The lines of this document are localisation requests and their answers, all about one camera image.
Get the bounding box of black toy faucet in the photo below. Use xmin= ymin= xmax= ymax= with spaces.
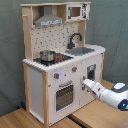
xmin=67 ymin=33 xmax=83 ymax=49

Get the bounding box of toy fridge door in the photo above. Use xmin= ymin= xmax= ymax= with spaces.
xmin=80 ymin=55 xmax=102 ymax=106

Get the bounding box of grey range hood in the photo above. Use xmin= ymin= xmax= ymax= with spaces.
xmin=34 ymin=5 xmax=64 ymax=27

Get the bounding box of wooden toy kitchen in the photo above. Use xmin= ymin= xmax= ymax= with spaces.
xmin=22 ymin=2 xmax=105 ymax=127

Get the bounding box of grey toy sink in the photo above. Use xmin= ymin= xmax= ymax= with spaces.
xmin=66 ymin=47 xmax=94 ymax=56

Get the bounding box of toy microwave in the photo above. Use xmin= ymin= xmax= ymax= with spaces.
xmin=66 ymin=3 xmax=90 ymax=21

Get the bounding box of red left oven knob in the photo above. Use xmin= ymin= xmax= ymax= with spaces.
xmin=54 ymin=73 xmax=60 ymax=79

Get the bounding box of toy oven door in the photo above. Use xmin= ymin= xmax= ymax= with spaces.
xmin=49 ymin=80 xmax=75 ymax=125

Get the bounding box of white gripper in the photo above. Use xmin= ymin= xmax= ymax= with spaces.
xmin=83 ymin=79 xmax=100 ymax=97

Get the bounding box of red right oven knob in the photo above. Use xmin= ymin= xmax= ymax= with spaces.
xmin=71 ymin=66 xmax=78 ymax=73

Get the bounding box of red oven knob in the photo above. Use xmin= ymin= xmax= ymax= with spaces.
xmin=71 ymin=66 xmax=78 ymax=73
xmin=54 ymin=73 xmax=60 ymax=79

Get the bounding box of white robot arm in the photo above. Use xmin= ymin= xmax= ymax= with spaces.
xmin=83 ymin=79 xmax=128 ymax=111

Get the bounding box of silver toy pot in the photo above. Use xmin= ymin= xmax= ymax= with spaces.
xmin=40 ymin=50 xmax=55 ymax=61

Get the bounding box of black toy stovetop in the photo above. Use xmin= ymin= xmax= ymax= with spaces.
xmin=35 ymin=53 xmax=71 ymax=66

